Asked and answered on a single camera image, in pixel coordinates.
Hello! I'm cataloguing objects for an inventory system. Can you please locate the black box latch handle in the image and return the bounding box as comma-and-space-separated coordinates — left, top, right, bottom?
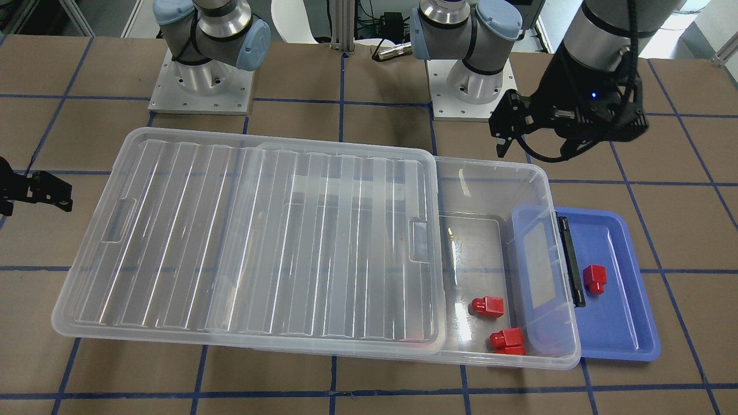
557, 215, 587, 308

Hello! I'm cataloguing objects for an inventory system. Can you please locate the clear plastic box lid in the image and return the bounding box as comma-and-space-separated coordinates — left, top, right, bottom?
52, 128, 446, 359

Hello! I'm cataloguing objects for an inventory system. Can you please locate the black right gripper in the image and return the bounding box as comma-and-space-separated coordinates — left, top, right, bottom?
1, 157, 73, 216

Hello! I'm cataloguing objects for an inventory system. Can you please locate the clear plastic storage box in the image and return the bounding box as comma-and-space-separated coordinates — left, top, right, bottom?
254, 154, 582, 371

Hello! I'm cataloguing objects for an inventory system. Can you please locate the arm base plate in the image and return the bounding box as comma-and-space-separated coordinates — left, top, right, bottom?
148, 50, 255, 115
426, 59, 517, 122

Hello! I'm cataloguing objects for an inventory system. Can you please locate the blue plastic tray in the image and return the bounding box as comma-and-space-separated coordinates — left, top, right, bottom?
556, 207, 661, 362

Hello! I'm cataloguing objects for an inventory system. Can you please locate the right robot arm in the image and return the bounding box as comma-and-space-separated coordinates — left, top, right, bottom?
2, 1, 271, 216

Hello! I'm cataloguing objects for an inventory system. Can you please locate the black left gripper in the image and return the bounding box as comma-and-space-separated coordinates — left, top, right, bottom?
488, 52, 649, 163

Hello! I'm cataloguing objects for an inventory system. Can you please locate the aluminium frame post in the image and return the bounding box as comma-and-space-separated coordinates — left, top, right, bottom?
329, 0, 356, 55

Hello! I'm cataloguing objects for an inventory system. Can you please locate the red block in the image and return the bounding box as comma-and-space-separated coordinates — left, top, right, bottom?
583, 263, 607, 295
470, 295, 505, 318
488, 327, 526, 356

